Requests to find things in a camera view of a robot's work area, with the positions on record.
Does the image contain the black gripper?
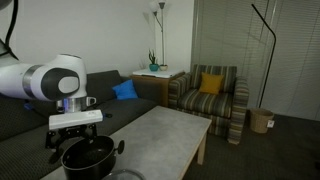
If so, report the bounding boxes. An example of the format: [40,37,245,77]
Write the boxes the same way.
[45,123,98,150]

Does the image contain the black cooking pot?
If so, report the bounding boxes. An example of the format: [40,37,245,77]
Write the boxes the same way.
[49,134,126,180]

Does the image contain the round glass pot lid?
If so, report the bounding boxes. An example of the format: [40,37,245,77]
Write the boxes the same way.
[101,168,146,180]

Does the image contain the plant in teal pot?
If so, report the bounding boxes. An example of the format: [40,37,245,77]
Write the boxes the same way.
[148,49,160,72]

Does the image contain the dark grey sofa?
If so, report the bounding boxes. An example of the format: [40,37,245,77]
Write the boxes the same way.
[0,69,164,180]

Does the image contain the blue pillow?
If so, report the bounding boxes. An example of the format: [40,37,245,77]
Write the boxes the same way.
[111,79,139,101]

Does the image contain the wooden side table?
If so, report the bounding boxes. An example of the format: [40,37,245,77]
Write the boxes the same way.
[129,71,186,108]

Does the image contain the light wooden table leg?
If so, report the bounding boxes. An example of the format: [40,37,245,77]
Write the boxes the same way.
[197,131,208,166]

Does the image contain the white shade floor lamp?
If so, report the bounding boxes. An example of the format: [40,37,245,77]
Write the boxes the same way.
[148,0,167,68]

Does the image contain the striped armchair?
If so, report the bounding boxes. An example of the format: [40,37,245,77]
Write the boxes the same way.
[167,64,250,145]

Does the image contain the yellow cushion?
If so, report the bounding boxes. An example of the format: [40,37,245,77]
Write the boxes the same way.
[198,72,225,95]

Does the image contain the wicker basket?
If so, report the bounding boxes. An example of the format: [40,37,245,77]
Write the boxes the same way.
[249,107,275,134]

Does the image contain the grey window blinds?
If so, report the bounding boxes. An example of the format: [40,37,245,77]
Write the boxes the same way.
[191,0,320,122]

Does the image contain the thin black floor lamp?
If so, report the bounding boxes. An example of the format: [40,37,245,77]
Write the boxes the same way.
[251,3,278,108]

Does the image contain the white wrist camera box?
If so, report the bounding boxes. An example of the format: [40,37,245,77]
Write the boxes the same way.
[48,109,104,131]

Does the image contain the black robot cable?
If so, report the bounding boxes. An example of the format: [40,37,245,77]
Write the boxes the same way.
[0,0,20,61]

